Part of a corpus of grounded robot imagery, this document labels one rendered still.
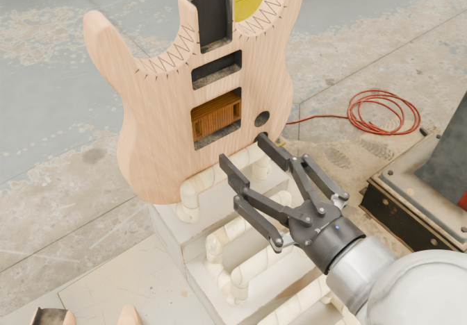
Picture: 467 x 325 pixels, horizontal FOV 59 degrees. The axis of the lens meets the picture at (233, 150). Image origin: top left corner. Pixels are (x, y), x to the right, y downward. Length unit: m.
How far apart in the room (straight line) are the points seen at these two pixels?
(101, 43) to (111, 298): 0.61
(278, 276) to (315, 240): 0.32
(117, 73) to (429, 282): 0.41
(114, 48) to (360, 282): 0.40
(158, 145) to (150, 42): 2.66
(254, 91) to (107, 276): 0.53
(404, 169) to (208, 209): 1.38
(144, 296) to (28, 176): 1.69
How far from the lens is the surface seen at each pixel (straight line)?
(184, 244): 0.81
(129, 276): 0.98
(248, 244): 0.88
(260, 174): 0.85
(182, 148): 0.69
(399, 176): 2.05
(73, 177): 2.44
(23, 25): 3.82
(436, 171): 2.01
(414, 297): 0.32
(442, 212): 2.01
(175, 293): 0.95
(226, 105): 0.69
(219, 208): 0.83
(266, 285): 0.85
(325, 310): 0.93
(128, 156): 0.65
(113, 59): 0.53
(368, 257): 0.52
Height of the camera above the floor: 1.80
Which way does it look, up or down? 49 degrees down
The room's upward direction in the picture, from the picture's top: straight up
